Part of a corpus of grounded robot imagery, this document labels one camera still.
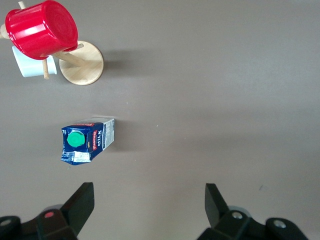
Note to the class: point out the white plastic cup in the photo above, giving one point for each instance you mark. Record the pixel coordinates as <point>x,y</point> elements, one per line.
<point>27,67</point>

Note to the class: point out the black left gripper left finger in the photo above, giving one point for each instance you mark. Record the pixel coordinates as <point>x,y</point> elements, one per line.
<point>75,207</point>

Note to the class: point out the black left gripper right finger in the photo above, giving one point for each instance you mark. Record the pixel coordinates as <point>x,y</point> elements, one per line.
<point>215,207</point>

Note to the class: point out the red plastic cup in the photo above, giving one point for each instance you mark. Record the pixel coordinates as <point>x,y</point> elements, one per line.
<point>40,30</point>

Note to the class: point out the wooden mug tree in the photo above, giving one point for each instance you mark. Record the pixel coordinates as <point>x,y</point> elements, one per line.
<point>82,65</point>

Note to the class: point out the blue white milk carton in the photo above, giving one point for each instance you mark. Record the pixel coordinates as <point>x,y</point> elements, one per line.
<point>100,140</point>

